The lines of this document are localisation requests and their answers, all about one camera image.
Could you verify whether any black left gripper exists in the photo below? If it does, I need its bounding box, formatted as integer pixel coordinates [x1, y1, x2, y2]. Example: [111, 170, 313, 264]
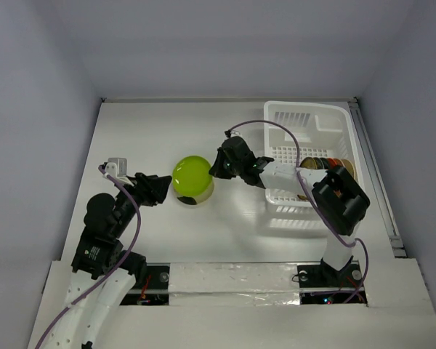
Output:
[113, 171, 171, 236]

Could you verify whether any cream plate with black pattern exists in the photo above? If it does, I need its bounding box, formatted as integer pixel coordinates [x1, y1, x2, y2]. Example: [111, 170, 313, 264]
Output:
[173, 182, 214, 206]

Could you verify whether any lime green plate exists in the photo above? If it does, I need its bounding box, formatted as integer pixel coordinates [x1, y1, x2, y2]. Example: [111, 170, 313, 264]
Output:
[172, 156, 213, 198]

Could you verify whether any yellow brown patterned plate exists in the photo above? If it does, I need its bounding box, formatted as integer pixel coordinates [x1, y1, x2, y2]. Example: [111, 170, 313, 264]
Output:
[300, 157, 317, 169]

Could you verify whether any blue white patterned plate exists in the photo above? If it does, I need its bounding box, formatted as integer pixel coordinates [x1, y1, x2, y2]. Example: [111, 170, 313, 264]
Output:
[313, 157, 330, 169]

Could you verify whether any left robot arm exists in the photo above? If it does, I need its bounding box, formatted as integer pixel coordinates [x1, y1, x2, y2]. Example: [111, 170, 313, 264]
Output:
[35, 170, 171, 348]

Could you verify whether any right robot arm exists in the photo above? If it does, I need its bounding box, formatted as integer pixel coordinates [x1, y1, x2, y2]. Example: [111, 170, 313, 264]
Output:
[209, 136, 370, 285]

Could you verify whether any white plastic dish rack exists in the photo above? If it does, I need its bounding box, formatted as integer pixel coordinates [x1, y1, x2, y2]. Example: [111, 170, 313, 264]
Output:
[263, 101, 365, 213]

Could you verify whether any red plate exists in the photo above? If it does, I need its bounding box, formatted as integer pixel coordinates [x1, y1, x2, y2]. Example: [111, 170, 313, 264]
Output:
[327, 158, 337, 168]

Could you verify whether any beige plate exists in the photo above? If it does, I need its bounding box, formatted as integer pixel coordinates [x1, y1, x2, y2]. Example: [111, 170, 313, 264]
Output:
[341, 159, 357, 180]

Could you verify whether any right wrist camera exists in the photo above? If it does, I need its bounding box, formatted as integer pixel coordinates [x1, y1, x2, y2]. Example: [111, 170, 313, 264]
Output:
[225, 129, 242, 138]

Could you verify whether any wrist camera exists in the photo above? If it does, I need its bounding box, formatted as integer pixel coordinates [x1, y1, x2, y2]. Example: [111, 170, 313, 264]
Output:
[225, 129, 242, 138]
[102, 157, 127, 178]

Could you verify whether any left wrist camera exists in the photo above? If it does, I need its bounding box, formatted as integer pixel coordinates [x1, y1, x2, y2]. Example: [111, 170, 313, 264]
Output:
[102, 157, 127, 178]

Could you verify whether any foil covered front rail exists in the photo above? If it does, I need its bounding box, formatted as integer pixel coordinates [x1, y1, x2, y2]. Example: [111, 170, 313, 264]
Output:
[168, 262, 300, 307]

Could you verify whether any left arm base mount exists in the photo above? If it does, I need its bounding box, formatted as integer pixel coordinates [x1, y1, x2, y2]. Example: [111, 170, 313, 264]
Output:
[121, 264, 170, 306]

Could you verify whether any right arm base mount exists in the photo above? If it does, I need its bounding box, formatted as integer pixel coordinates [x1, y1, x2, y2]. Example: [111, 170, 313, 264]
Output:
[291, 261, 368, 305]

